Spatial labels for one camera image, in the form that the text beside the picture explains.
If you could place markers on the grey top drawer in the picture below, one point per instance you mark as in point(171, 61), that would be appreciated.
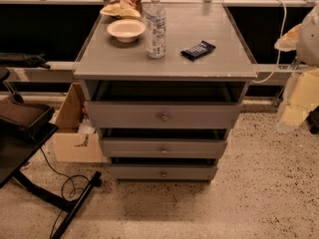
point(165, 104)

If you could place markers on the grey drawer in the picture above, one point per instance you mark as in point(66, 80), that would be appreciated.
point(165, 104)
point(144, 168)
point(162, 142)

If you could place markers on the white bowl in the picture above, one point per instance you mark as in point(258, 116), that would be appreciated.
point(126, 30)

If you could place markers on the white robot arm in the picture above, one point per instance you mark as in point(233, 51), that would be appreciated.
point(307, 49)

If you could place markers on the black stand with tray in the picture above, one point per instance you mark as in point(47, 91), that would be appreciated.
point(18, 144)

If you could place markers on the grey bottom drawer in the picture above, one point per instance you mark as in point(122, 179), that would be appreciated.
point(144, 168)

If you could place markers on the dark blue snack packet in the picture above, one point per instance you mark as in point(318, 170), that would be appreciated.
point(196, 52)

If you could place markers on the grey drawer cabinet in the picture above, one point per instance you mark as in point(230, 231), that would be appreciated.
point(187, 24)

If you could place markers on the cardboard box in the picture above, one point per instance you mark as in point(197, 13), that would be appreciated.
point(76, 140)

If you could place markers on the brown cushion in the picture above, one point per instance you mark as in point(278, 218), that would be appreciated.
point(14, 108)

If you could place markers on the grey middle drawer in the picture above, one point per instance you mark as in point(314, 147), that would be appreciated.
point(162, 142)

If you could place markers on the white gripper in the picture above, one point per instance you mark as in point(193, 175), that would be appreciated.
point(309, 40)

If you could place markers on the aluminium frame rail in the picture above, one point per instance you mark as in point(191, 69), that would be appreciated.
point(63, 72)

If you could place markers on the clear plastic water bottle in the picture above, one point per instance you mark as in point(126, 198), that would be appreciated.
point(155, 20)

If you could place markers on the yellow crumpled cloth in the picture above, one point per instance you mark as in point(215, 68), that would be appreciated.
point(122, 10)

